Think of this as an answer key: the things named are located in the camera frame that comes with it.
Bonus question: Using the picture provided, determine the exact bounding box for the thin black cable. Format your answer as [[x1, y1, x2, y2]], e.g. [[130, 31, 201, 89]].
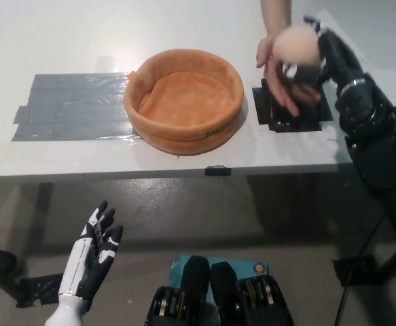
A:
[[333, 210, 391, 326]]

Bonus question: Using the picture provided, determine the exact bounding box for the orange plush round basket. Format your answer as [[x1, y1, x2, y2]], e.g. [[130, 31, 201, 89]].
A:
[[122, 48, 245, 157]]

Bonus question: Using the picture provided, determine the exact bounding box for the beige plush dumpling toy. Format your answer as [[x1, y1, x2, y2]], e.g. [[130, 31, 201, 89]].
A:
[[273, 25, 323, 67]]

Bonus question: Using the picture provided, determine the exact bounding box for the robot torso black teal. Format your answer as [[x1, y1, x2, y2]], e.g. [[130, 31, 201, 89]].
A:
[[145, 254, 294, 326]]

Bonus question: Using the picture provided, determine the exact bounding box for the black floor tape patch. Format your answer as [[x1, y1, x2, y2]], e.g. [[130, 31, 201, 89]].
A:
[[16, 273, 65, 308], [331, 255, 389, 283]]

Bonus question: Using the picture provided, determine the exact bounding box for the small black tape piece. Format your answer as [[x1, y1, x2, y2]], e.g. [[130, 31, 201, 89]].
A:
[[204, 165, 232, 177]]

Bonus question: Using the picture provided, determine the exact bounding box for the robot right hand white black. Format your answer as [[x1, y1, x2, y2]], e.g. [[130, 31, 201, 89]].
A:
[[278, 15, 372, 92]]

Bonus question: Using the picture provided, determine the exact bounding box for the grey duct tape patch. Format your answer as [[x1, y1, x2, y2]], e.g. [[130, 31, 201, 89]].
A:
[[12, 71, 141, 143]]

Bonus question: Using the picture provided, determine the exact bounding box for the person bare hand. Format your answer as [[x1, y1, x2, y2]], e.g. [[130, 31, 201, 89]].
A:
[[255, 33, 322, 116]]

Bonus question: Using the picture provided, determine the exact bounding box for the black tape patch square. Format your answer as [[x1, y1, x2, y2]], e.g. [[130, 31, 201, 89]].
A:
[[251, 77, 333, 133]]

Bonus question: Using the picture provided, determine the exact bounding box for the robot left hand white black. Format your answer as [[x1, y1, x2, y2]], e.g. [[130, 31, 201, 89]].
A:
[[58, 200, 124, 302]]

